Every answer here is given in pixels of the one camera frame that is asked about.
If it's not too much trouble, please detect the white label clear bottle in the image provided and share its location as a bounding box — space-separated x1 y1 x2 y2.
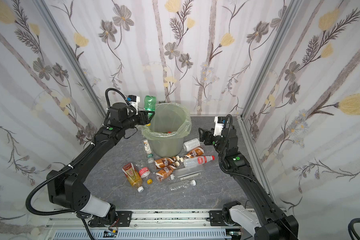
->
183 138 201 152

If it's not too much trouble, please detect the green plastic bottle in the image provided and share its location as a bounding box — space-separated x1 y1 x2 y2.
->
144 96 157 118

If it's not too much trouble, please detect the clear bottle white cap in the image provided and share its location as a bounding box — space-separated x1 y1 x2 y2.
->
168 180 197 192

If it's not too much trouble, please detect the yellow tea bottle red label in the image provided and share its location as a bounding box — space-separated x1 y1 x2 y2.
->
122 163 144 193

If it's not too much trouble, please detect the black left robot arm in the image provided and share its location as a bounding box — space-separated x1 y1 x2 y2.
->
25 88 155 225

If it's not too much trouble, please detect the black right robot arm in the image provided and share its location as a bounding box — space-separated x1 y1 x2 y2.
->
199 114 299 240

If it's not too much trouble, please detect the green plastic bin liner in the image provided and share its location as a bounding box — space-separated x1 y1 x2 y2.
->
138 103 192 141

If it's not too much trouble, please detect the mesh waste bin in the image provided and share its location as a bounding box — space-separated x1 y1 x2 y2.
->
142 103 192 157

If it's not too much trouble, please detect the brown coffee bottle right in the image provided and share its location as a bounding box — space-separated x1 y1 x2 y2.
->
180 147 205 162

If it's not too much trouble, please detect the brown coffee bottle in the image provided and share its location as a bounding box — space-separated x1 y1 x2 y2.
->
156 162 180 182
154 156 180 169
180 147 205 162

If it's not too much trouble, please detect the red cap water bottle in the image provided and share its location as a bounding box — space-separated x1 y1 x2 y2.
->
183 156 215 168

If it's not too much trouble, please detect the clear bottle with crane label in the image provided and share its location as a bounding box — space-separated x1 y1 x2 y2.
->
143 140 155 164

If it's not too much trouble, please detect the clear square bottle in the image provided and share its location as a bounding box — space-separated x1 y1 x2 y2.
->
170 165 204 181

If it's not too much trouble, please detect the brown coffee bottle upper left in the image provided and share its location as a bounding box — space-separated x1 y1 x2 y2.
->
154 156 180 169

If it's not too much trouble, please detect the small bottle pink label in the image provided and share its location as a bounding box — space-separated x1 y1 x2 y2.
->
137 165 151 179

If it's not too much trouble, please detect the brown coffee bottle lower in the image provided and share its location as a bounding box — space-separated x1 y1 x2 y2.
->
156 162 180 182

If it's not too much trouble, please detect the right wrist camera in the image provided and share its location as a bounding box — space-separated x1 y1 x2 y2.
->
214 117 227 136

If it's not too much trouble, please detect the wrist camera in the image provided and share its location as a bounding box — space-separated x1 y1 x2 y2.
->
127 95 140 111
214 117 227 136

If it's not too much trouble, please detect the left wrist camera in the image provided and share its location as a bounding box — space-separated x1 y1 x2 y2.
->
127 95 140 111

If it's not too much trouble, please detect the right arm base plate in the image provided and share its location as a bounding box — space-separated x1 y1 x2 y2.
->
207 210 238 227

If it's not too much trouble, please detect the aluminium mounting rail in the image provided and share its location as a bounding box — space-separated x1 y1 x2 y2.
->
45 209 226 231

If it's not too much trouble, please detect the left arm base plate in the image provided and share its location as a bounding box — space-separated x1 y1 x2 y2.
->
88 210 133 228

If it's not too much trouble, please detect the white vented cable duct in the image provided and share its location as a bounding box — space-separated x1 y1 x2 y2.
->
52 229 232 240

